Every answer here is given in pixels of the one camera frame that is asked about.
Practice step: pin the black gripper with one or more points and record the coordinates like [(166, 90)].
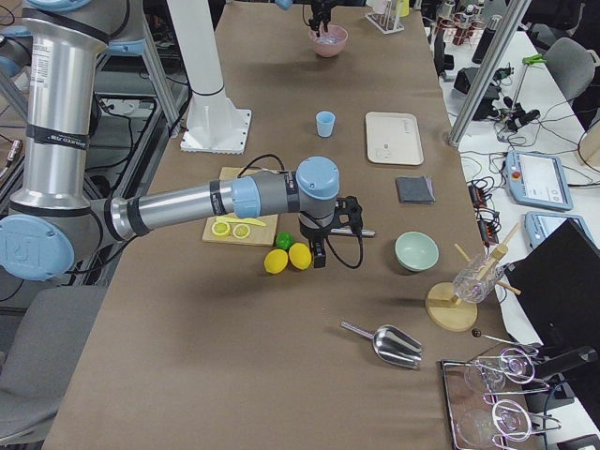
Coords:
[(319, 10), (311, 232)]

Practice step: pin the pile of clear ice cubes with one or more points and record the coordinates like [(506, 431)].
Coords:
[(332, 37)]

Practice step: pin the light blue plastic cup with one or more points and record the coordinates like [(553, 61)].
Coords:
[(325, 122)]

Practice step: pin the steel ice scoop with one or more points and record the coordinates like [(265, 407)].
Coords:
[(392, 345)]

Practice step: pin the wooden cup stand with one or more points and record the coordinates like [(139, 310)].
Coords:
[(453, 314)]

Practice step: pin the yellow lemon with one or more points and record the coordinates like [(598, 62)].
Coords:
[(300, 256), (275, 261)]

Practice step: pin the pink bowl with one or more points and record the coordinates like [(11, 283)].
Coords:
[(325, 50)]

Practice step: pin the steel muddler black tip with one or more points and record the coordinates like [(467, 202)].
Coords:
[(348, 232)]

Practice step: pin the green lime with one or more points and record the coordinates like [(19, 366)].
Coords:
[(284, 240)]

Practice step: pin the wooden cutting board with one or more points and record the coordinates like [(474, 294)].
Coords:
[(260, 236)]

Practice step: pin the yellow plastic knife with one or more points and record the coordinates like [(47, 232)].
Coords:
[(248, 221)]

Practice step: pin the lemon slice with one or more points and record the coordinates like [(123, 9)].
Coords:
[(241, 231), (221, 229)]

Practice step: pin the mint green bowl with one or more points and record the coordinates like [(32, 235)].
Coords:
[(416, 251)]

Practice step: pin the grey folded cloth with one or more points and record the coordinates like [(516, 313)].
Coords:
[(418, 190)]

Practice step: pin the cream rectangular tray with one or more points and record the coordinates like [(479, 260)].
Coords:
[(393, 138)]

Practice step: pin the clear glass on stand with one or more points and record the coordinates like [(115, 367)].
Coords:
[(474, 283)]

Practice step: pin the wine glass in rack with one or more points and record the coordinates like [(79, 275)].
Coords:
[(489, 374), (505, 424)]

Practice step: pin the blue teach pendant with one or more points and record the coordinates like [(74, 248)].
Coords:
[(539, 180), (540, 225)]

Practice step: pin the black monitor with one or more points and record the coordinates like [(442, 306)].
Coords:
[(559, 283)]

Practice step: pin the grey office chair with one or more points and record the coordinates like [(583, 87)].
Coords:
[(43, 356)]

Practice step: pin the white wire cup rack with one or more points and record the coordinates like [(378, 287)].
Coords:
[(385, 16)]

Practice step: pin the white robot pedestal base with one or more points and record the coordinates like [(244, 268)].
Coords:
[(213, 122)]

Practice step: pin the aluminium frame post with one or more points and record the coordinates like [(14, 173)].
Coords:
[(498, 45)]

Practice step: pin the black wire glass rack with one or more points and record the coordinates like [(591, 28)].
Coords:
[(459, 398)]

